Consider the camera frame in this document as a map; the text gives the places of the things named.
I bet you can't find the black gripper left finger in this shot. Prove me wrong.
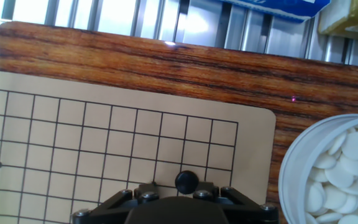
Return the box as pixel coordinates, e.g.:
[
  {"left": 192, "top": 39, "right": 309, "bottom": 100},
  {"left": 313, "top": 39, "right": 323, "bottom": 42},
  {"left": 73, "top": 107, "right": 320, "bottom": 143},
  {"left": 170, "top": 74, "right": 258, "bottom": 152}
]
[{"left": 71, "top": 182, "right": 161, "bottom": 224}]

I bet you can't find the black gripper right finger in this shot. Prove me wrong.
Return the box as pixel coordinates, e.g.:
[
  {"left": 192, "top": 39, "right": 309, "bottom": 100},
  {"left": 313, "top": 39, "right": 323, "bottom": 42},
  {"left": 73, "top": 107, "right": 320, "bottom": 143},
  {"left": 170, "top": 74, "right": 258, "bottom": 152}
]
[{"left": 193, "top": 181, "right": 280, "bottom": 224}]

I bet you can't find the black go stone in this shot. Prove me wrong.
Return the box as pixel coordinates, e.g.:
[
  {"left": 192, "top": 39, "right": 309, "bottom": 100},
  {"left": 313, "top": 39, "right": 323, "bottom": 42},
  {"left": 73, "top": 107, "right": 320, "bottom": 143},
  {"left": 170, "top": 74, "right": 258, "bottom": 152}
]
[{"left": 175, "top": 170, "right": 200, "bottom": 195}]

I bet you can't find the beige go board mat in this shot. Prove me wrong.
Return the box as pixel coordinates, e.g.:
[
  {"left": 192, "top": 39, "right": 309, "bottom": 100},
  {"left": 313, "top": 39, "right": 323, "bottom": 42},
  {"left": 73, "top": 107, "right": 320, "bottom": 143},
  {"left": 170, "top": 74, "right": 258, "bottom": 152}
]
[{"left": 0, "top": 68, "right": 277, "bottom": 224}]

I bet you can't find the brown wooden board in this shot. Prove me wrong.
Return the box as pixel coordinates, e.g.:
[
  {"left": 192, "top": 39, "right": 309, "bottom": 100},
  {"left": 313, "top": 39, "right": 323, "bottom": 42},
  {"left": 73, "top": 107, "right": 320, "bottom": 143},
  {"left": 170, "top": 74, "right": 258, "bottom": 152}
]
[{"left": 0, "top": 21, "right": 358, "bottom": 224}]

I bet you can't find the white round bowl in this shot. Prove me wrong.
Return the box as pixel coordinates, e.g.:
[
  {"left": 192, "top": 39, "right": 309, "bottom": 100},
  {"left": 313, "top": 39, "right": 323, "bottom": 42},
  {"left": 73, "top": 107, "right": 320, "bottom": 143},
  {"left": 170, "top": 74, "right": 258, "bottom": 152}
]
[{"left": 278, "top": 113, "right": 358, "bottom": 224}]

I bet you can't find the white go stones pile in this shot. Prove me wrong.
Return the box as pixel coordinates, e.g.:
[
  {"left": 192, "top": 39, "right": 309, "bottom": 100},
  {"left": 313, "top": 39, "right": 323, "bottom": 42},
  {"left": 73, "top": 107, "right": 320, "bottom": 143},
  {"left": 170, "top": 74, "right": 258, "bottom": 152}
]
[{"left": 305, "top": 121, "right": 358, "bottom": 224}]

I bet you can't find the blue tissue pack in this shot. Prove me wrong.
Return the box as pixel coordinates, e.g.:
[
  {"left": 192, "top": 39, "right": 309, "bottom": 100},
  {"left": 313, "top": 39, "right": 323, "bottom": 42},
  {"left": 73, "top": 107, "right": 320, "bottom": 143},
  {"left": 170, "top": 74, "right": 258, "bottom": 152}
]
[{"left": 219, "top": 0, "right": 332, "bottom": 24}]

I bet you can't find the gold tissue pack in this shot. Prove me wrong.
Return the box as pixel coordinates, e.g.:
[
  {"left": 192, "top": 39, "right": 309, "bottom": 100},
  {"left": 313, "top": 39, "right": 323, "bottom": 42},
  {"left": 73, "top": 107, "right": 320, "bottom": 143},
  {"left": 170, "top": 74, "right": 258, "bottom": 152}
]
[{"left": 318, "top": 0, "right": 358, "bottom": 44}]

